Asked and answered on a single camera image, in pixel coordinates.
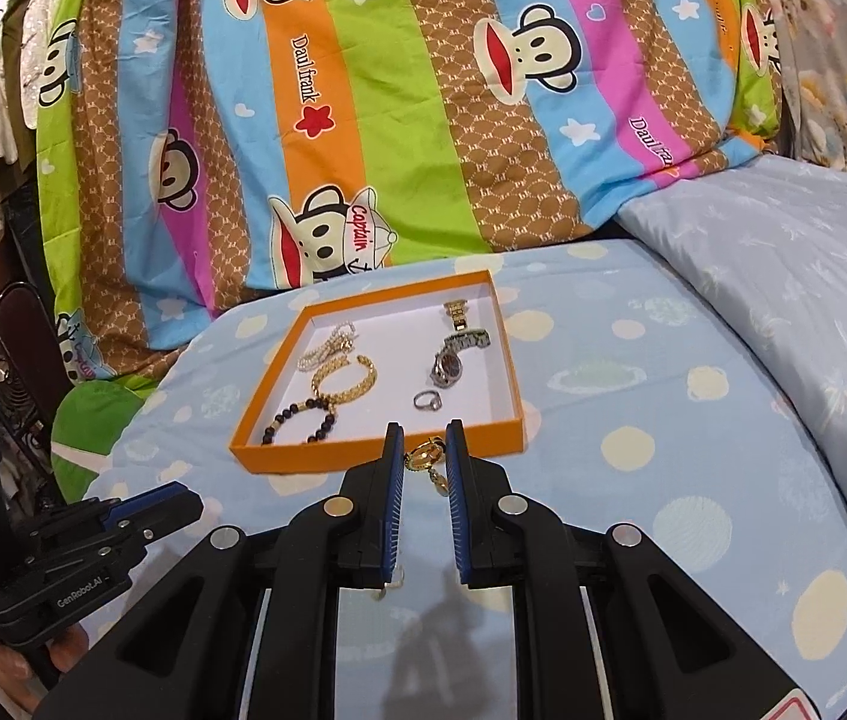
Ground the gold leaf bangle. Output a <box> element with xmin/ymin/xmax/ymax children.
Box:
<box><xmin>310</xmin><ymin>354</ymin><xmax>380</xmax><ymax>407</ymax></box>

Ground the black bead bracelet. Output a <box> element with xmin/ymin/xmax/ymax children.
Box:
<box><xmin>259</xmin><ymin>396</ymin><xmax>338</xmax><ymax>447</ymax></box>

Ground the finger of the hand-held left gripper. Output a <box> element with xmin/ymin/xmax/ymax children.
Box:
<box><xmin>97</xmin><ymin>481</ymin><xmax>206</xmax><ymax>527</ymax></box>
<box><xmin>104</xmin><ymin>514</ymin><xmax>203</xmax><ymax>552</ymax></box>

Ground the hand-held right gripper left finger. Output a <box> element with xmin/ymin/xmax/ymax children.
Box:
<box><xmin>34</xmin><ymin>421</ymin><xmax>406</xmax><ymax>720</ymax></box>

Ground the white pearl necklace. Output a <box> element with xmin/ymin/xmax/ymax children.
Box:
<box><xmin>296</xmin><ymin>321</ymin><xmax>357</xmax><ymax>370</ymax></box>

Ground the orange cardboard box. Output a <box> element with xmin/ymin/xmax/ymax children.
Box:
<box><xmin>229</xmin><ymin>274</ymin><xmax>525</xmax><ymax>475</ymax></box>

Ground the colourful monkey printed blanket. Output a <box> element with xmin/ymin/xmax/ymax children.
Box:
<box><xmin>34</xmin><ymin>0</ymin><xmax>785</xmax><ymax>383</ymax></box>

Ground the row of hanging clothes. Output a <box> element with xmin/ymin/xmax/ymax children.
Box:
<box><xmin>0</xmin><ymin>0</ymin><xmax>102</xmax><ymax>301</ymax></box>

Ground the green cushion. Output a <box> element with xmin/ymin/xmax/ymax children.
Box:
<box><xmin>50</xmin><ymin>379</ymin><xmax>162</xmax><ymax>503</ymax></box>

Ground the light blue pillow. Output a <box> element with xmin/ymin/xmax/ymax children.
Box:
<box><xmin>614</xmin><ymin>154</ymin><xmax>847</xmax><ymax>661</ymax></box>

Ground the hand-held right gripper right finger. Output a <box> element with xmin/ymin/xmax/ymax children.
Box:
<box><xmin>444</xmin><ymin>420</ymin><xmax>825</xmax><ymax>720</ymax></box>

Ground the silver wristwatch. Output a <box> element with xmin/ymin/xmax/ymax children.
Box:
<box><xmin>427</xmin><ymin>330</ymin><xmax>492</xmax><ymax>389</ymax></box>

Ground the dark brown chair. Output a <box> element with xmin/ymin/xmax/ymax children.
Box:
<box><xmin>0</xmin><ymin>281</ymin><xmax>65</xmax><ymax>466</ymax></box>

